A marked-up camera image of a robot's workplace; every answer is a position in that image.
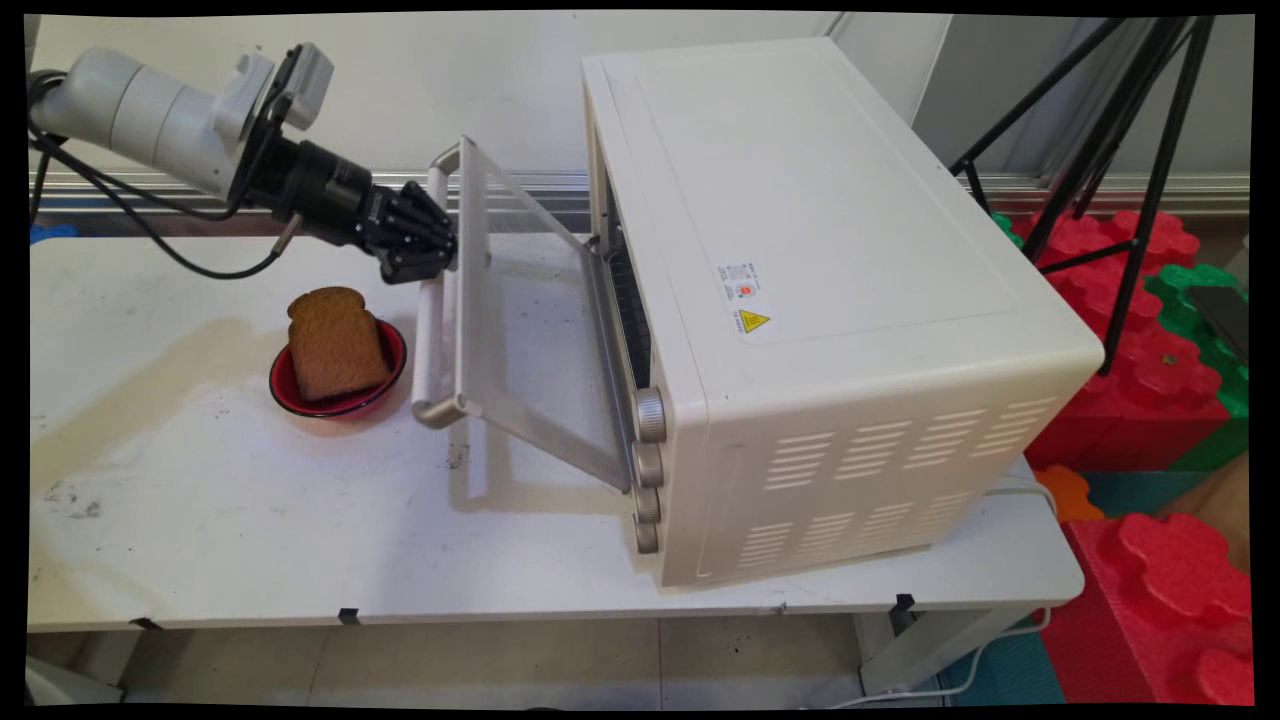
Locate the black tape strip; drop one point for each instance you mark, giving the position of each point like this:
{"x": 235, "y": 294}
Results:
{"x": 143, "y": 624}
{"x": 348, "y": 616}
{"x": 904, "y": 608}

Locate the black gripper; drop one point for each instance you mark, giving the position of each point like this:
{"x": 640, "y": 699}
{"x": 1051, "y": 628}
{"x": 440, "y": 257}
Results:
{"x": 320, "y": 190}

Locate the red bowl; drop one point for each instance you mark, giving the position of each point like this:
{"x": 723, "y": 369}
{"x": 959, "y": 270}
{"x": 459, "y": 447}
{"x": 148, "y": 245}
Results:
{"x": 286, "y": 392}

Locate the yellow warning triangle sticker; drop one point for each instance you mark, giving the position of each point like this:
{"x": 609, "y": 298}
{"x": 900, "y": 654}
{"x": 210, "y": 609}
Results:
{"x": 752, "y": 321}

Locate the white printed label sticker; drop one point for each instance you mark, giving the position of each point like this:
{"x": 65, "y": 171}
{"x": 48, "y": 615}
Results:
{"x": 740, "y": 280}

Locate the small green foam piece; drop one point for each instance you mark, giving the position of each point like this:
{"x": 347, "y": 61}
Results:
{"x": 1005, "y": 228}

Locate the brown bread slice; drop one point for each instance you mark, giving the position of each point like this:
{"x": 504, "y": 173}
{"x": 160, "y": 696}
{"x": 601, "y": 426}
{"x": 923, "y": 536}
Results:
{"x": 335, "y": 345}

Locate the red foam block under tripod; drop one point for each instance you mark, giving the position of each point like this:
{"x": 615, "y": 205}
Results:
{"x": 1155, "y": 405}

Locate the aluminium rail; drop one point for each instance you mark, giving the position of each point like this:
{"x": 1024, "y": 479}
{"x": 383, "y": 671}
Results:
{"x": 150, "y": 195}

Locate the cream toaster oven body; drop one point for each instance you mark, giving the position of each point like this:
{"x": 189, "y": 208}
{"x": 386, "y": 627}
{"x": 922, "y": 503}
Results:
{"x": 850, "y": 200}

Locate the white table leg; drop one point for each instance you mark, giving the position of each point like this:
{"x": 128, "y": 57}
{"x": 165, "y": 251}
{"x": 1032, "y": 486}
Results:
{"x": 935, "y": 648}

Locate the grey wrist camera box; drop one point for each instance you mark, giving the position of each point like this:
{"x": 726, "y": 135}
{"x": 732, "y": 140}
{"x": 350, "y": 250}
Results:
{"x": 300, "y": 85}

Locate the orange foam piece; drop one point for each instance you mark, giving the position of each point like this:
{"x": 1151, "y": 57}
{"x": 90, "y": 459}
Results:
{"x": 1065, "y": 495}

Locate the large silver oven knob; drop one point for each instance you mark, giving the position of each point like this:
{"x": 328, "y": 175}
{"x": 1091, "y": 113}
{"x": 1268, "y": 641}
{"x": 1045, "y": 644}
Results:
{"x": 650, "y": 415}

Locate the black tripod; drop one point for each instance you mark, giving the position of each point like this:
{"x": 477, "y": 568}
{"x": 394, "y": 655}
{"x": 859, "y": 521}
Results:
{"x": 1155, "y": 200}

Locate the blue object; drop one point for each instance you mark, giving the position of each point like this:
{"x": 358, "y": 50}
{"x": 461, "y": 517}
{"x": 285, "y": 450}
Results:
{"x": 50, "y": 232}

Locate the large red foam block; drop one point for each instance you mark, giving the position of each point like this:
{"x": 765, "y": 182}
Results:
{"x": 1175, "y": 605}

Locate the green foam block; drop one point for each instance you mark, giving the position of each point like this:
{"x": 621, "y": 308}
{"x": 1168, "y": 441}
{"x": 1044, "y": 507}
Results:
{"x": 1230, "y": 390}

